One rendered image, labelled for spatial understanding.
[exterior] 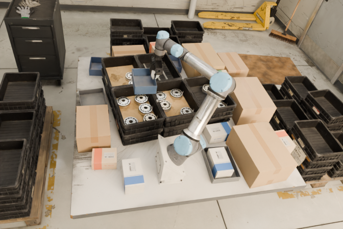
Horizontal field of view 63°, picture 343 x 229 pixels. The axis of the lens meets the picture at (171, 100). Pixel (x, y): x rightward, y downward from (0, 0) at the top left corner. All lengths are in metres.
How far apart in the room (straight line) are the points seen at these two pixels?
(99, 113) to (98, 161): 0.36
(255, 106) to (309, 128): 0.87
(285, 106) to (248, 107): 1.10
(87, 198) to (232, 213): 1.39
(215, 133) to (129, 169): 0.71
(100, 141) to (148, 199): 0.50
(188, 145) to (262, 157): 0.60
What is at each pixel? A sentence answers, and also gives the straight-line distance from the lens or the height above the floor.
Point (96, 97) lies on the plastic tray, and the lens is 2.44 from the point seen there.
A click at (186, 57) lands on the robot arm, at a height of 1.35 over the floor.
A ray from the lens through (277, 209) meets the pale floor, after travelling 2.98.
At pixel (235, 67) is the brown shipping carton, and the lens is 2.79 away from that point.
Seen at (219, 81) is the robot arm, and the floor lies 1.43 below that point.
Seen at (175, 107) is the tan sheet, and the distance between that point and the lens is 2.22.
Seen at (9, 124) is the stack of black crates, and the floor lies 0.38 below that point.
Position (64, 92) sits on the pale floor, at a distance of 3.59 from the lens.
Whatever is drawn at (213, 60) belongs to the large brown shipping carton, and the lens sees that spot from 2.72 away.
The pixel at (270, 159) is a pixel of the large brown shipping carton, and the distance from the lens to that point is 2.03.
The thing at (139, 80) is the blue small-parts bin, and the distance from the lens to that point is 2.04.
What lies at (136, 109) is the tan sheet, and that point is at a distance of 2.16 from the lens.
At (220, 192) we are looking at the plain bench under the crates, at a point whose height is 0.70.
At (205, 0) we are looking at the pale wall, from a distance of 5.58.
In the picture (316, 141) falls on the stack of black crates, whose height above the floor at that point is 0.49.
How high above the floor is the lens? 2.36
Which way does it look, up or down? 42 degrees down
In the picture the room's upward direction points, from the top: 11 degrees clockwise
